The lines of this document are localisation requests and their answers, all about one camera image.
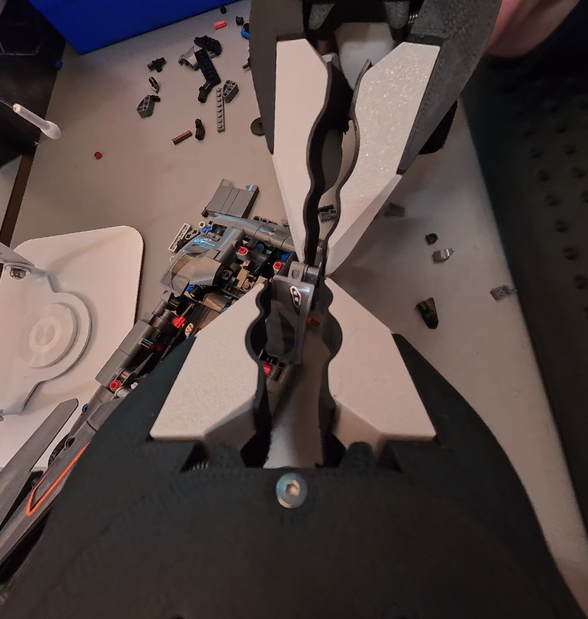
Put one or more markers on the black flat lego tile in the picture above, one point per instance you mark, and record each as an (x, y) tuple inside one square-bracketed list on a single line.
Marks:
[(327, 213)]

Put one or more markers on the grey lego car model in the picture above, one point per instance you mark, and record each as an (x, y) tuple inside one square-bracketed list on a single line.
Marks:
[(216, 275)]

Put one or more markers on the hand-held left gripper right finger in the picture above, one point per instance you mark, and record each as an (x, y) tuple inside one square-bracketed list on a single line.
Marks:
[(386, 387)]

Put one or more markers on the person's right forearm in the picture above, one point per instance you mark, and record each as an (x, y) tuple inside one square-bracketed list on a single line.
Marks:
[(540, 24)]

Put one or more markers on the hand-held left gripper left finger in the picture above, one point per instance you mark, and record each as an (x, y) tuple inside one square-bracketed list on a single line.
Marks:
[(212, 382)]

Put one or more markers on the cluster of small lego connectors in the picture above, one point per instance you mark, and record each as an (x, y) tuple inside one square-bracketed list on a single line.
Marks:
[(182, 234)]

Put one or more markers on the black lego wedge piece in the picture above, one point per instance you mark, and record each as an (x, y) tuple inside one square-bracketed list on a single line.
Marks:
[(428, 314)]

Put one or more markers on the light grey lego plate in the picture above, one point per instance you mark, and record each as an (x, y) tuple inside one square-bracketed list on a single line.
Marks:
[(393, 209)]

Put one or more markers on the pile of loose lego pieces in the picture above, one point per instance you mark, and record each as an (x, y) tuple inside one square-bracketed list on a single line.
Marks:
[(207, 63)]

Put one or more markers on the small grey lego slope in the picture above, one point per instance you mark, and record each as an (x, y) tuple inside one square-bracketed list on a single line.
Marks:
[(443, 255)]

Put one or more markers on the blue plastic storage bin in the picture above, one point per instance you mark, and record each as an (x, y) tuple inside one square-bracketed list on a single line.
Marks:
[(129, 24)]

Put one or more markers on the black lego connector blue pin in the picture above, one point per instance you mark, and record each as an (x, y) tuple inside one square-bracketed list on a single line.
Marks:
[(311, 274)]

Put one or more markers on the white rounded base plate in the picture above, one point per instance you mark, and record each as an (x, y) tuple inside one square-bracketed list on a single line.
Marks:
[(115, 271)]

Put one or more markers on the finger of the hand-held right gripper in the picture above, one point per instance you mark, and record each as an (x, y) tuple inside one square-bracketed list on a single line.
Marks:
[(294, 121), (390, 121)]

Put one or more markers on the dark grey lego panel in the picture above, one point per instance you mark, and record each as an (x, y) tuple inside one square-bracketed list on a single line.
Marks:
[(231, 198)]

